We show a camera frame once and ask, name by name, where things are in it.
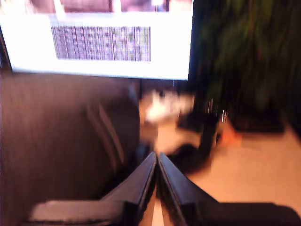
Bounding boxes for green potted plant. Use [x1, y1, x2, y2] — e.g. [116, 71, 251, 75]
[195, 0, 301, 133]

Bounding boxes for grey fabric backpack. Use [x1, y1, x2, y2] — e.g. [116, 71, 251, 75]
[0, 73, 220, 226]

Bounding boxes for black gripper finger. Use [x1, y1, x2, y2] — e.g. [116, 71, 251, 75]
[158, 152, 301, 226]
[22, 152, 158, 226]

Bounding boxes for monitor showing camera views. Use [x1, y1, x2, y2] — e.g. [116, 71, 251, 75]
[0, 0, 195, 82]

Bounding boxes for white game controller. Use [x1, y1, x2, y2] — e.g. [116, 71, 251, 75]
[143, 90, 196, 125]

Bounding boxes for orange-handled scissors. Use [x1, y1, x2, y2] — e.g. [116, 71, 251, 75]
[220, 126, 243, 145]

